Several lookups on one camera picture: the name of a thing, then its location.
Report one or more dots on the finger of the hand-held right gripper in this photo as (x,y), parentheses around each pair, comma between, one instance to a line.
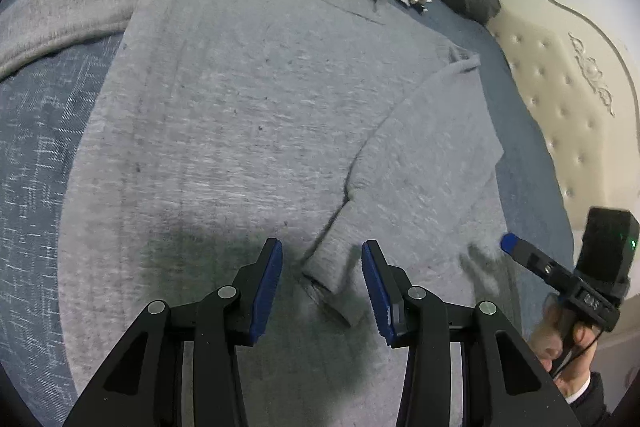
(509,243)

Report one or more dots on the person's right forearm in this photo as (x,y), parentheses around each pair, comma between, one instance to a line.
(600,402)

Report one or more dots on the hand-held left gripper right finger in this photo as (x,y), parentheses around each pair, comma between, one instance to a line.
(377,292)

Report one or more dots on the grey knit sweater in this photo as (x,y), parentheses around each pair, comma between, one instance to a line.
(250,107)

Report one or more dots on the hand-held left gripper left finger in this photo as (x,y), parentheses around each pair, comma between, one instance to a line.
(267,287)

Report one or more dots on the person's right hand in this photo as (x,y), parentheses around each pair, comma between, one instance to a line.
(550,337)

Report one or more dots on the cream tufted headboard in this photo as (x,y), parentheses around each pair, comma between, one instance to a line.
(550,72)

